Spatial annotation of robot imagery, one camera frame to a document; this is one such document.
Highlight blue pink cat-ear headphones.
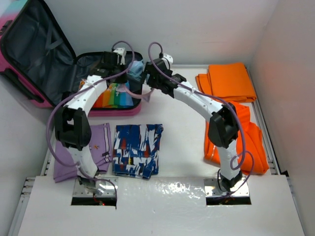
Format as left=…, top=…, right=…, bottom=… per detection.
left=124, top=60, right=155, bottom=102

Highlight rainbow striped white t-shirt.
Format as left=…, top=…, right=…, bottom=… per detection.
left=93, top=83, right=134, bottom=109

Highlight blue white patterned shorts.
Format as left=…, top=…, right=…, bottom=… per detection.
left=112, top=124, right=163, bottom=179

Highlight purple shirt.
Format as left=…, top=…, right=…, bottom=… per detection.
left=53, top=123, right=113, bottom=183

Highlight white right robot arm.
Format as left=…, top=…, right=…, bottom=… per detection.
left=143, top=59, right=242, bottom=193

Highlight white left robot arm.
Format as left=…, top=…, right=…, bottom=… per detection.
left=55, top=48, right=127, bottom=179

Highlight orange folded cloth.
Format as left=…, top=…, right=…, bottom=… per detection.
left=195, top=62, right=257, bottom=103

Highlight pink open suitcase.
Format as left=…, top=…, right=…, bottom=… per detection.
left=0, top=0, right=144, bottom=117

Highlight orange polo shirt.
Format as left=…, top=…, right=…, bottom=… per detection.
left=204, top=102, right=269, bottom=175

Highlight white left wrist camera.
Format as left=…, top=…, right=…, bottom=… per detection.
left=112, top=48, right=126, bottom=65

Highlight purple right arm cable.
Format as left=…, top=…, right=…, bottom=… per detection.
left=147, top=42, right=255, bottom=197

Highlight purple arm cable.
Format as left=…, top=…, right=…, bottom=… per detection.
left=46, top=40, right=135, bottom=205
left=147, top=42, right=255, bottom=197

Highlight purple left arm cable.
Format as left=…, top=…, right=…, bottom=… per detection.
left=46, top=40, right=135, bottom=205

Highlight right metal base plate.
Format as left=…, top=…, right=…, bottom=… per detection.
left=204, top=177, right=250, bottom=198

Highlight metal base plate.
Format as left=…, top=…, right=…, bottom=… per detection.
left=72, top=178, right=118, bottom=198
left=204, top=177, right=250, bottom=198

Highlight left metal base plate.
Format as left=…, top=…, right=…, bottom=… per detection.
left=72, top=178, right=118, bottom=198

